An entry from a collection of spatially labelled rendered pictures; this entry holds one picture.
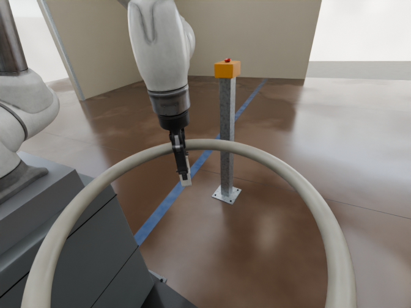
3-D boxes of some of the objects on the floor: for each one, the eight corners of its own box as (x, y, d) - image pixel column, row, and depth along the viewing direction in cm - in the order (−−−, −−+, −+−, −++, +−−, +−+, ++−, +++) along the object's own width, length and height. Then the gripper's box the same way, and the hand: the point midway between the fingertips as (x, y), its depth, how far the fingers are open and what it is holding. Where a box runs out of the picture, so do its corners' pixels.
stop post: (241, 190, 174) (249, 58, 115) (232, 205, 160) (236, 63, 101) (221, 183, 184) (220, 58, 125) (211, 197, 170) (204, 63, 111)
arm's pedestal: (28, 337, 96) (-135, 245, 53) (107, 249, 134) (51, 153, 90) (97, 404, 77) (-67, 348, 34) (167, 279, 115) (131, 177, 71)
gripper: (158, 98, 52) (174, 163, 67) (153, 129, 38) (174, 203, 53) (186, 94, 53) (195, 160, 67) (190, 124, 39) (201, 199, 53)
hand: (185, 172), depth 58 cm, fingers closed on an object, 4 cm apart
